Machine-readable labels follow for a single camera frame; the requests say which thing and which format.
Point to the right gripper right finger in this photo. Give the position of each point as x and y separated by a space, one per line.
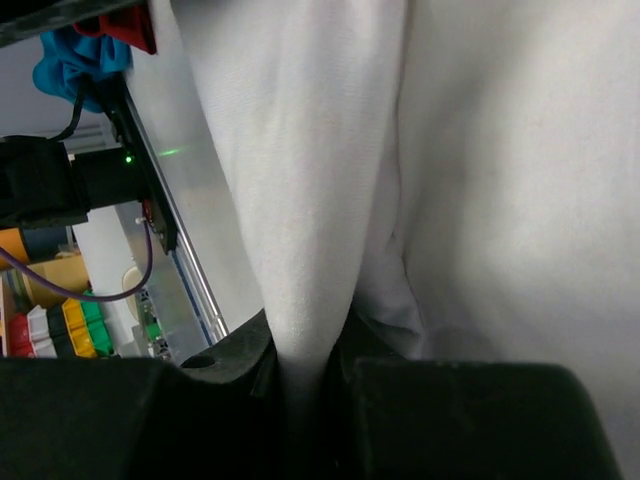
393 418

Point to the white printed t-shirt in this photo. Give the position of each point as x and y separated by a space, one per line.
463 174

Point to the blue t-shirt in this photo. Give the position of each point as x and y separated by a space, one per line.
68 57

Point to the dark red t-shirt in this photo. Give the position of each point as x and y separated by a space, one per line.
121 29

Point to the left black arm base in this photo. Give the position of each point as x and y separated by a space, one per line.
42 187

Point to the coloured storage bins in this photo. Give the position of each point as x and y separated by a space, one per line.
70 329

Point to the front aluminium rail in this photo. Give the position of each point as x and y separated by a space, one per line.
177 149

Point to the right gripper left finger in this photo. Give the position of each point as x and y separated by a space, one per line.
213 417

